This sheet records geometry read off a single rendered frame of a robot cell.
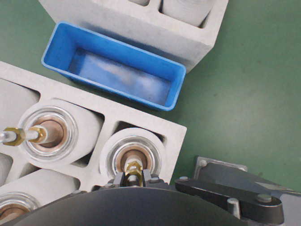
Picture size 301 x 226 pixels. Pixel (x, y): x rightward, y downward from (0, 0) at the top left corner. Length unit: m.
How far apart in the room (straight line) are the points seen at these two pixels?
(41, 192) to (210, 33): 0.38
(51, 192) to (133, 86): 0.33
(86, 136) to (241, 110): 0.45
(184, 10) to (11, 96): 0.31
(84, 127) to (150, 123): 0.12
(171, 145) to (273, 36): 0.51
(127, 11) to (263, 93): 0.45
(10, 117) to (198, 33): 0.35
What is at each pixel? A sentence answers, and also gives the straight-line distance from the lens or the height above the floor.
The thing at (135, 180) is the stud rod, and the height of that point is 0.34.
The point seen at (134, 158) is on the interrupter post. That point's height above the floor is 0.28.
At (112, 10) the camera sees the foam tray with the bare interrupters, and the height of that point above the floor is 0.17.
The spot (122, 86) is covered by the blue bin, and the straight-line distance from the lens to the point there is 0.51.
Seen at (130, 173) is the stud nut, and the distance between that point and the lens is 0.18.
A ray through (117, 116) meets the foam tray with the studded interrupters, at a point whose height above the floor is 0.18.
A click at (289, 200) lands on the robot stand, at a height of 0.30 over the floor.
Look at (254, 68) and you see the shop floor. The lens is 0.64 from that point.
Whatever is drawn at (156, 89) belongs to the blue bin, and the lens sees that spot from 0.52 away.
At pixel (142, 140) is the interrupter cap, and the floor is 0.25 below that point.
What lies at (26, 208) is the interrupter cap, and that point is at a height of 0.25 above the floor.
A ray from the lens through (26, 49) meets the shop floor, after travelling 0.62.
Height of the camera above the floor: 0.50
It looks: 83 degrees down
